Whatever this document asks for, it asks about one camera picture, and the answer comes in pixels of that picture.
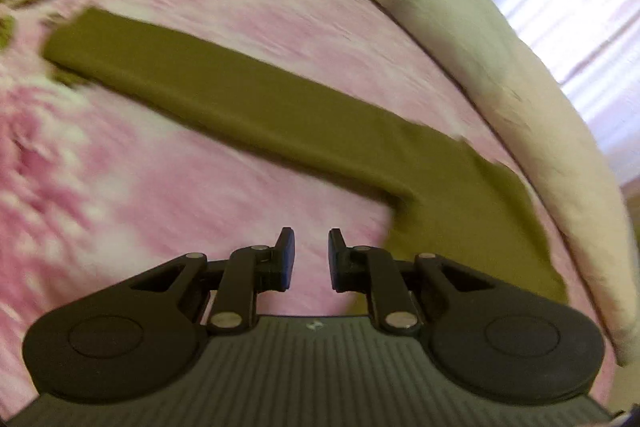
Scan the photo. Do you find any sheer white curtain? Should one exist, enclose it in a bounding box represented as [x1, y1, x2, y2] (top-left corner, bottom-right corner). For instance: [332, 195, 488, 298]
[450, 0, 640, 188]

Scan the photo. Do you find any pink floral blanket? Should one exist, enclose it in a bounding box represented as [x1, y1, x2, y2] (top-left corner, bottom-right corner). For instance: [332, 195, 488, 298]
[0, 0, 616, 413]

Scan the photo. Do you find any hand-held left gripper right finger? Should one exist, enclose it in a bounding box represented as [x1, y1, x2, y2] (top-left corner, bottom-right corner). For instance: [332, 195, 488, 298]
[327, 227, 503, 336]

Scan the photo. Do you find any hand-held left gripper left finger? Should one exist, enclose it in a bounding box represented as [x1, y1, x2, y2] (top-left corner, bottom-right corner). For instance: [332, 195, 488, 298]
[120, 227, 297, 336]

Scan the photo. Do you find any grey and white duvet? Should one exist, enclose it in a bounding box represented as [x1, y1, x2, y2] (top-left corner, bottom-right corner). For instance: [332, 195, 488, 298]
[255, 0, 640, 368]

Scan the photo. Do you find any olive green shirt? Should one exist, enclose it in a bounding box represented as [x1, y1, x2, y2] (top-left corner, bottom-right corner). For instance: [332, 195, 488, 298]
[42, 7, 571, 318]

